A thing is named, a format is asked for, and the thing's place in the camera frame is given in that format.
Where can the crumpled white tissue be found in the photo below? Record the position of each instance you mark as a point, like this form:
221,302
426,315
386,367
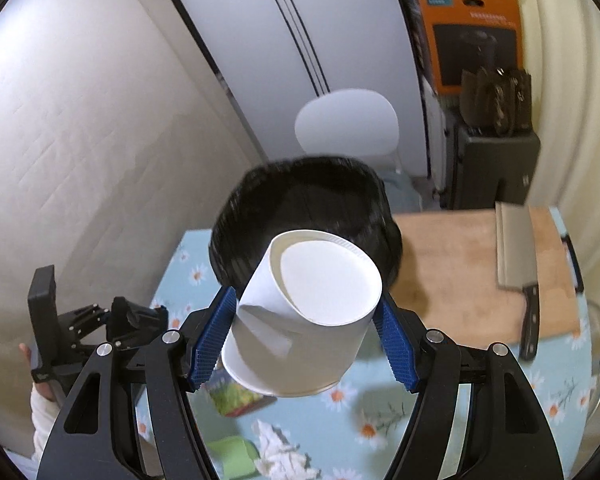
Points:
280,455

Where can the wooden cutting board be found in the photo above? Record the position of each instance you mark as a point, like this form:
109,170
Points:
455,270

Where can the black knife block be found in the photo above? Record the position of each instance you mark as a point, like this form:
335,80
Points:
480,170

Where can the blue daisy tablecloth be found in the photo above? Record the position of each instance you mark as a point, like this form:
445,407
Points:
350,410

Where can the orange cardboard box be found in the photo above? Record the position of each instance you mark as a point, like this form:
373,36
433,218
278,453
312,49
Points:
470,10

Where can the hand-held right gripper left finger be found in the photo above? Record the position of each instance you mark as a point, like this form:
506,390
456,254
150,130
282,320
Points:
212,345

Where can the cream curtain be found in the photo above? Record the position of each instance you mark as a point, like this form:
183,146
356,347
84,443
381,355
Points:
570,110

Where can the green carton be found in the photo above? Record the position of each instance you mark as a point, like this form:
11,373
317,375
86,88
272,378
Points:
235,455

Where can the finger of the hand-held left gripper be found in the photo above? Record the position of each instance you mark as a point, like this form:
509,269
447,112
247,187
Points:
140,322

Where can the bin with black trash bag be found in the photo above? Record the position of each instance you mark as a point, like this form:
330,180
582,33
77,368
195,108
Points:
330,200

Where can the white refrigerator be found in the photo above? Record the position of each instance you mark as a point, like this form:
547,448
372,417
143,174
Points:
355,35

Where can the white chair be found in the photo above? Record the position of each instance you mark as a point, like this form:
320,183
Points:
345,120

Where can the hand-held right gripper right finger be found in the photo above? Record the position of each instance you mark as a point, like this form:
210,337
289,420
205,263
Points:
397,350

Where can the person's left forearm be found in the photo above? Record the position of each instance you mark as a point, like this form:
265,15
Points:
42,420

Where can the colourful snack box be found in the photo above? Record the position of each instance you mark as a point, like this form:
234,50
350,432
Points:
230,400

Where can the person's left hand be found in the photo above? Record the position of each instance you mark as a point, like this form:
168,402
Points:
25,352

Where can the white paper cup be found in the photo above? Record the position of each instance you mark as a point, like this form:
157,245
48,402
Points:
300,340

